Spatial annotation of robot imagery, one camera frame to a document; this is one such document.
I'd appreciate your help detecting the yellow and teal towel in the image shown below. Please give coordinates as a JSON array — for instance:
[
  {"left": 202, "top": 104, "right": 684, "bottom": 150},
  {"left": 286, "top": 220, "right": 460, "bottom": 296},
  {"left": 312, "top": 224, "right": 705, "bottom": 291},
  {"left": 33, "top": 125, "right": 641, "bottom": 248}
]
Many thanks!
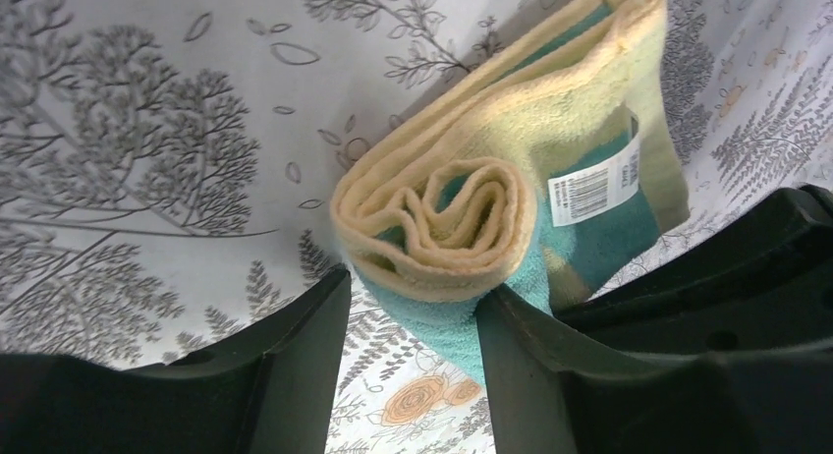
[{"left": 330, "top": 0, "right": 690, "bottom": 383}]

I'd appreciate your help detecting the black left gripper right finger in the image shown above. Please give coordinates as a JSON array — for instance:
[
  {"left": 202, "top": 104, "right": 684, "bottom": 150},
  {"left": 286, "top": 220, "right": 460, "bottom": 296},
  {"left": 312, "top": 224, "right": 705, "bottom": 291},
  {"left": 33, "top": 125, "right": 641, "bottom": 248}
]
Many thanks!
[{"left": 476, "top": 286, "right": 832, "bottom": 453}]

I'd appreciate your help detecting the floral patterned table mat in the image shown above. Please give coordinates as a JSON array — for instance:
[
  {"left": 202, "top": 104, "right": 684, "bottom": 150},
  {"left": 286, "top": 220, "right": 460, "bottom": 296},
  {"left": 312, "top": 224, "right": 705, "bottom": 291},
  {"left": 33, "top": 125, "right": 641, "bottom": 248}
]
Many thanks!
[{"left": 1, "top": 0, "right": 832, "bottom": 453}]

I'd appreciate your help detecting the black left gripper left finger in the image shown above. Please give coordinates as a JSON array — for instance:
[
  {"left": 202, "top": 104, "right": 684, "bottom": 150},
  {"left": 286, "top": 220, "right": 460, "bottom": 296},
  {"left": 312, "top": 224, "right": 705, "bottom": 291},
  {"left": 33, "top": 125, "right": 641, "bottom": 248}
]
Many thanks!
[{"left": 1, "top": 266, "right": 351, "bottom": 453}]

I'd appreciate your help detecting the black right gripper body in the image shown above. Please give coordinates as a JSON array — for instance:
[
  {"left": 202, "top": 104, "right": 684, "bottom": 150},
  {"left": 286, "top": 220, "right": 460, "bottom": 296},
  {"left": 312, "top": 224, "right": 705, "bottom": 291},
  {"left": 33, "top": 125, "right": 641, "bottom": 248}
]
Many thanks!
[{"left": 557, "top": 185, "right": 832, "bottom": 366}]

